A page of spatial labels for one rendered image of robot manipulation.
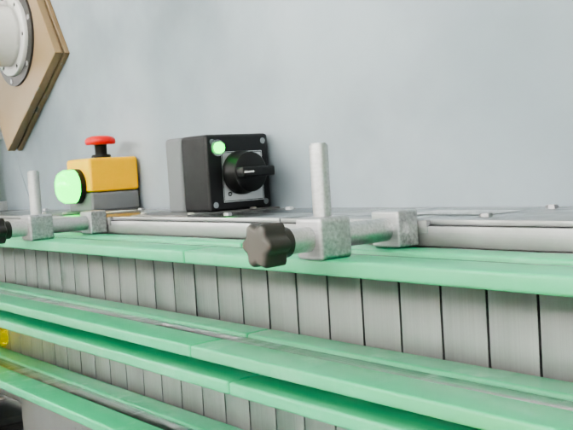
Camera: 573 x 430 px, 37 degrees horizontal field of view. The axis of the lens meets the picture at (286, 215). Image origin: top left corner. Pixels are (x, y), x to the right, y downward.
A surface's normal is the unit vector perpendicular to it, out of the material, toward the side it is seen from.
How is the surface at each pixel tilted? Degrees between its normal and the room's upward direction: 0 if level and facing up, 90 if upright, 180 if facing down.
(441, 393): 90
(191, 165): 0
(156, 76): 0
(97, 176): 90
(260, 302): 0
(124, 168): 90
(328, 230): 90
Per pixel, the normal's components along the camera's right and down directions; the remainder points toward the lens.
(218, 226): -0.78, 0.08
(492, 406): -0.06, -1.00
